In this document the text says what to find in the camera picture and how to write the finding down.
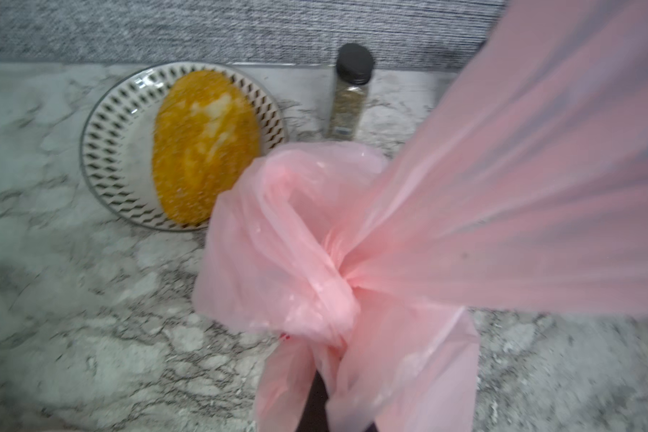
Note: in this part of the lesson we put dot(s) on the pink plastic bag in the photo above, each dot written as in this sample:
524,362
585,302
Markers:
525,189

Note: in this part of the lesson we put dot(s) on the glass herb spice jar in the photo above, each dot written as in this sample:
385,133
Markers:
354,70

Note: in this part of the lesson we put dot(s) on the patterned plate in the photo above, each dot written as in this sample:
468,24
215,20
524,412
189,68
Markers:
117,140

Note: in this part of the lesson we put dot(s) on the yellow food on plate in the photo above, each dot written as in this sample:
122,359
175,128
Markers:
205,135

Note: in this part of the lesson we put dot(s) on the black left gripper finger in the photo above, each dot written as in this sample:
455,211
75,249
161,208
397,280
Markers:
314,416

